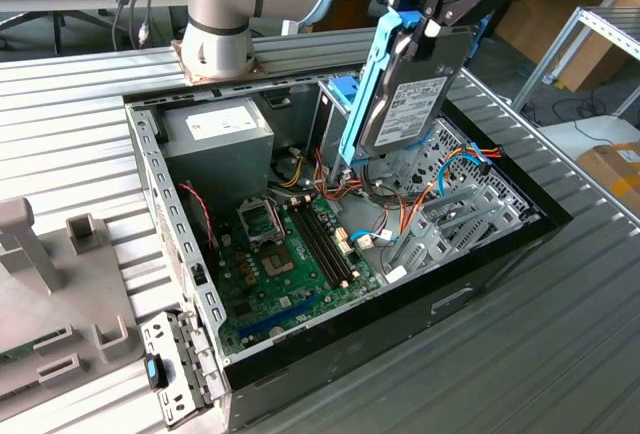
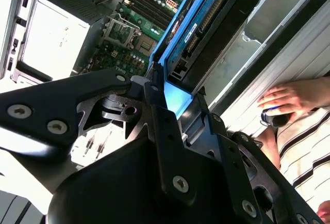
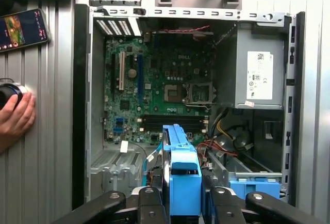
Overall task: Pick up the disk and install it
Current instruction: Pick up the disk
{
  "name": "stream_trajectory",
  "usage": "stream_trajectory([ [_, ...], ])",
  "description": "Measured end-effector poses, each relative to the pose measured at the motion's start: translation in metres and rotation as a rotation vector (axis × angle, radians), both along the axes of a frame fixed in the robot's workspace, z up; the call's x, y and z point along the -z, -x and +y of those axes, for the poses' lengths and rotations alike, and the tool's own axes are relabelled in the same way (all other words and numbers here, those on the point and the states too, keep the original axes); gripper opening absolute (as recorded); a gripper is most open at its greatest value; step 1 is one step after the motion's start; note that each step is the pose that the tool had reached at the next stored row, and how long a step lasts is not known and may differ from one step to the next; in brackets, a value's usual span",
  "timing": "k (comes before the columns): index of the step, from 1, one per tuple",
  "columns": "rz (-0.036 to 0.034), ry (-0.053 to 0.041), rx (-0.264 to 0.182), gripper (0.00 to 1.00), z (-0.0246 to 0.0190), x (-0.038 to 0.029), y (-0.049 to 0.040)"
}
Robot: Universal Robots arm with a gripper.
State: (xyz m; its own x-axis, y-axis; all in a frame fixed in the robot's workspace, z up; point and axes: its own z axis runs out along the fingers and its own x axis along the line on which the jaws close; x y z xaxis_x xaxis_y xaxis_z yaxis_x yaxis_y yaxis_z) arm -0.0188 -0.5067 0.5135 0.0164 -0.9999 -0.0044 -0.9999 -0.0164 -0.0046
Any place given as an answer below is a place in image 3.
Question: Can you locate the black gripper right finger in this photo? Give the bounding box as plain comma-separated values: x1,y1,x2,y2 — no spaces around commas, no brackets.
203,169,326,224

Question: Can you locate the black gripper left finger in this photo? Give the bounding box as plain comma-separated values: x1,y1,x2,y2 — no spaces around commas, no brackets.
51,186,166,224

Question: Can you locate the orange power wire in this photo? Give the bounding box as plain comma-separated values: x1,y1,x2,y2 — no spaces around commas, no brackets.
145,166,166,185

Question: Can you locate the hard disk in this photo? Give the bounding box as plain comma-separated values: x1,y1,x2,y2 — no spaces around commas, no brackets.
162,124,203,224

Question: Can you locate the blue data wire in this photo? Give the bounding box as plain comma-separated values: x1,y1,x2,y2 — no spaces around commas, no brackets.
141,141,164,187

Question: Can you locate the round black tool blue ring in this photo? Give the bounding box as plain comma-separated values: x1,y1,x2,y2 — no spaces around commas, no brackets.
0,78,31,110

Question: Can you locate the blue plastic disk carrier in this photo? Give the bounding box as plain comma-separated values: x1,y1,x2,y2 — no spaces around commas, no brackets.
228,180,282,199

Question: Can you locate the metal disk bay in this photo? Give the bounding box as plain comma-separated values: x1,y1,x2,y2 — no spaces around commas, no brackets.
89,146,145,196

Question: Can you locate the person's bare hand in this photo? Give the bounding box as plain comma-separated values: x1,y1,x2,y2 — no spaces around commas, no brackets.
0,92,36,154

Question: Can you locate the metal drive cage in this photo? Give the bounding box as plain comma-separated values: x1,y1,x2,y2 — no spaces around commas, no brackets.
206,149,284,201

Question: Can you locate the black RAM slot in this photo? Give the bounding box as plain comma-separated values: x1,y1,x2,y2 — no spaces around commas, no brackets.
143,122,208,127
143,115,208,119
143,118,208,123
143,126,208,132

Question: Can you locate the thin metal locking lever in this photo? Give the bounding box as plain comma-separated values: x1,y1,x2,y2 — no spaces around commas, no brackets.
184,102,215,110

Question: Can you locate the metal socket cover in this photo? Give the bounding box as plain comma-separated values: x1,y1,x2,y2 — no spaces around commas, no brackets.
164,84,185,104

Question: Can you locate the CPU socket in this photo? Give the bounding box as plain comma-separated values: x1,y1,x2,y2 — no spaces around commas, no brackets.
185,81,217,106

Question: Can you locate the black open PC case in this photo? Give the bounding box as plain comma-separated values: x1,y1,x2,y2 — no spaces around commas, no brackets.
72,3,306,211

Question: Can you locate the blue expansion slot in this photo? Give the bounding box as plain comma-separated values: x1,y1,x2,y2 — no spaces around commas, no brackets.
138,53,144,106

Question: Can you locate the green motherboard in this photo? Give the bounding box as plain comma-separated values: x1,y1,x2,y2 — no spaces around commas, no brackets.
103,34,215,145

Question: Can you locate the white expansion slot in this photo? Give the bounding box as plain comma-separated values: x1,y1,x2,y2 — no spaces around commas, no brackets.
118,51,126,91

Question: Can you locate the black expansion slot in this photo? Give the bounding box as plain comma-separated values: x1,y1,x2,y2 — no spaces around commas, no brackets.
111,53,116,93

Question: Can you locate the grey power supply unit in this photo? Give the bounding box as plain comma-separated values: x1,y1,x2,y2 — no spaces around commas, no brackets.
213,24,287,110

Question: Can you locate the black smartphone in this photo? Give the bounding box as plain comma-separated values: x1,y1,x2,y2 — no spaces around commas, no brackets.
0,8,51,53

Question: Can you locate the orange red wire bundle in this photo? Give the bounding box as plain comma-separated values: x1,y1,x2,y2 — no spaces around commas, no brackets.
197,141,238,169

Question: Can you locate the yellow black wire bundle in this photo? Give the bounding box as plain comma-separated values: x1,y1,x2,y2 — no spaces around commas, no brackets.
208,107,255,155

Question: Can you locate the red black twisted wire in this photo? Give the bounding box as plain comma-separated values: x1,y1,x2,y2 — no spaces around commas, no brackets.
158,24,215,36

